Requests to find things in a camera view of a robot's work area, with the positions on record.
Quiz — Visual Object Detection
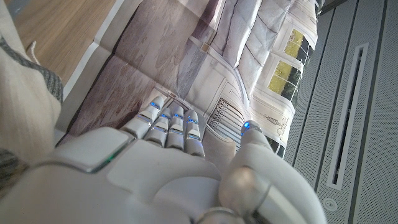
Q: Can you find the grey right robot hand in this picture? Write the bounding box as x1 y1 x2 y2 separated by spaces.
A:
0 95 328 224

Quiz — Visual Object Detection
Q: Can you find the beige plaid fringed scarf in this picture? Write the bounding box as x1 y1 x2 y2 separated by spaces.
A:
0 0 65 200

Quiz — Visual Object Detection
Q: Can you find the printed room backdrop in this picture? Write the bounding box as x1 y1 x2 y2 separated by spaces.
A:
55 0 320 159

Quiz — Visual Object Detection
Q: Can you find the round white ceiling sensor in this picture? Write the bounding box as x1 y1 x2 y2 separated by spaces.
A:
322 197 338 213

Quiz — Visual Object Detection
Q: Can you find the ceiling slot vent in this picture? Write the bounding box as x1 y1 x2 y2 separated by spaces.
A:
326 42 370 191

